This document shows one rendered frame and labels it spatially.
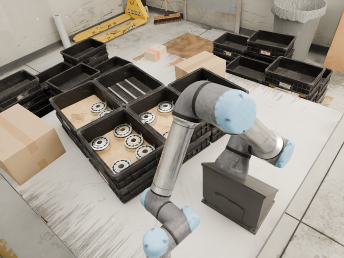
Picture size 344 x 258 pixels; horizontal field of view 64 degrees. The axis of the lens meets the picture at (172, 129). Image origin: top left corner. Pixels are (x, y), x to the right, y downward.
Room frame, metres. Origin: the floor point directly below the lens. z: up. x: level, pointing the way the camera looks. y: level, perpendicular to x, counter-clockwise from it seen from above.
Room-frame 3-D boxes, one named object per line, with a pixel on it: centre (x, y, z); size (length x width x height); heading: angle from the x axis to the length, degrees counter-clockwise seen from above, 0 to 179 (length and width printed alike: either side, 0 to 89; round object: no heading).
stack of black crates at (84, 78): (2.23, 0.84, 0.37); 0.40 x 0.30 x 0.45; 135
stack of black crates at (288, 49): (2.54, -1.07, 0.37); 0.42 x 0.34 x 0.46; 45
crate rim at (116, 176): (1.00, 0.26, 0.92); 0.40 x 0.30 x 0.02; 35
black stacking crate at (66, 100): (1.33, 0.49, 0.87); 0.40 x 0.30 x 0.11; 35
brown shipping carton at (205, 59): (1.77, -0.25, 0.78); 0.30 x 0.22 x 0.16; 124
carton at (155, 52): (2.23, 0.07, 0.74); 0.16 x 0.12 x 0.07; 141
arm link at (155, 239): (0.38, 0.08, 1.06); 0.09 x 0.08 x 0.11; 128
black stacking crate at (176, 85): (1.35, -0.23, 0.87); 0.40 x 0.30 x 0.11; 35
